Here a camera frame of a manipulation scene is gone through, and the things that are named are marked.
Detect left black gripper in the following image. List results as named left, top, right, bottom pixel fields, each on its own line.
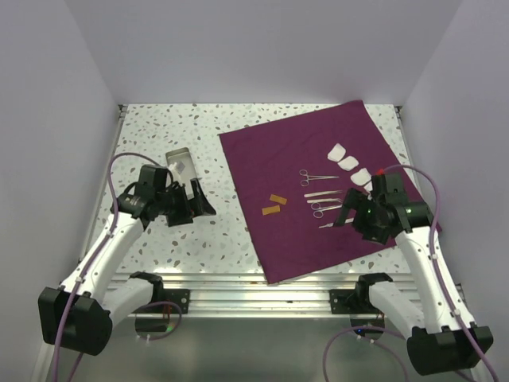
left=155, top=178, right=215, bottom=227

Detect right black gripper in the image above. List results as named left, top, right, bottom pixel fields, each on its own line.
left=333, top=187, right=390, bottom=244

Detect white gauze pad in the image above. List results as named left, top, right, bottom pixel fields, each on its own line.
left=350, top=168, right=371, bottom=186
left=337, top=155, right=359, bottom=171
left=327, top=143, right=346, bottom=162

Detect straight silver tweezers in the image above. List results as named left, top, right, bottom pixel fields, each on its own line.
left=320, top=218, right=354, bottom=228

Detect orange bandage strip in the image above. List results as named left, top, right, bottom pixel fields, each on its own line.
left=262, top=205, right=281, bottom=216
left=270, top=194, right=287, bottom=205

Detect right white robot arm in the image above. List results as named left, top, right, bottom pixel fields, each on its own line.
left=334, top=173, right=493, bottom=376

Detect silver surgical scissors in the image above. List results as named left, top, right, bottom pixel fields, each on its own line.
left=308, top=198, right=343, bottom=219

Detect curved silver tweezers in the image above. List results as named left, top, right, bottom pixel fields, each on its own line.
left=304, top=189, right=343, bottom=198

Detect silver hemostat forceps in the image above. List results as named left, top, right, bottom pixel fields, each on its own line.
left=299, top=170, right=339, bottom=187

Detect purple cloth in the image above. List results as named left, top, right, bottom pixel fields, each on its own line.
left=217, top=99, right=445, bottom=285

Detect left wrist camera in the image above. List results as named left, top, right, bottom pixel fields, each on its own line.
left=168, top=160, right=188, bottom=186

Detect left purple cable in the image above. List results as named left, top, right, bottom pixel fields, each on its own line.
left=55, top=153, right=168, bottom=382

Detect purple cable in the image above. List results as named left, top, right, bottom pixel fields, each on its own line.
left=322, top=164, right=490, bottom=382
left=55, top=153, right=168, bottom=382

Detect aluminium rail frame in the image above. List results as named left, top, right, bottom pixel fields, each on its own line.
left=108, top=103, right=420, bottom=318

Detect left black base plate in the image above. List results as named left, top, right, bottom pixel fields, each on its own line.
left=129, top=271, right=190, bottom=314

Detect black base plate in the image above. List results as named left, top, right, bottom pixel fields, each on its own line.
left=328, top=273, right=393, bottom=314
left=129, top=271, right=190, bottom=314

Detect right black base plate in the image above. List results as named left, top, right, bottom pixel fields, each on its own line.
left=328, top=273, right=393, bottom=314

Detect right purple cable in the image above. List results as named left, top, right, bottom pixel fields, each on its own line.
left=322, top=164, right=490, bottom=382

